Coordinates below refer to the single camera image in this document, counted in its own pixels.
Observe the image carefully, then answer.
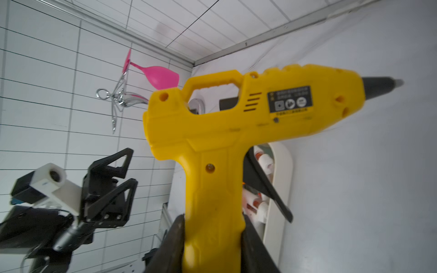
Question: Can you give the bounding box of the yellow glue gun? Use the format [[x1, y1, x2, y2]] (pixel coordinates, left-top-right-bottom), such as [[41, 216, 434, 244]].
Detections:
[[143, 64, 403, 273]]

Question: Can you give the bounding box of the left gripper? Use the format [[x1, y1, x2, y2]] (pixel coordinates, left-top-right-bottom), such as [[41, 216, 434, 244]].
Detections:
[[52, 148, 138, 253]]

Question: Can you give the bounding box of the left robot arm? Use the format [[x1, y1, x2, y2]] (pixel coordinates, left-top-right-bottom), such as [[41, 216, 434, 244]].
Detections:
[[1, 148, 138, 273]]

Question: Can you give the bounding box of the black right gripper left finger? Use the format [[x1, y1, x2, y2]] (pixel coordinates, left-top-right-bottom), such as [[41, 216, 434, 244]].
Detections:
[[145, 215, 185, 273]]

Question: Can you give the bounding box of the white glue gun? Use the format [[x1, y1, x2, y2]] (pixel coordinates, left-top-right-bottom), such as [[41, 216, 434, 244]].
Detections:
[[242, 188, 269, 224], [254, 146, 275, 183]]

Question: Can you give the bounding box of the cream storage tray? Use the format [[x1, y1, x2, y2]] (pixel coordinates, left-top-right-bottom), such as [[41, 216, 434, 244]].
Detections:
[[243, 142, 293, 265]]

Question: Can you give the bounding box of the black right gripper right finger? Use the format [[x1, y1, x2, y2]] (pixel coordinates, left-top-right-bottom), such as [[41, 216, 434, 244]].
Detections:
[[241, 223, 280, 273]]

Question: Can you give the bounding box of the chrome cup rack stand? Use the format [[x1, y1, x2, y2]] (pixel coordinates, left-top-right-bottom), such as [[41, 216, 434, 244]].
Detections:
[[96, 71, 149, 134]]

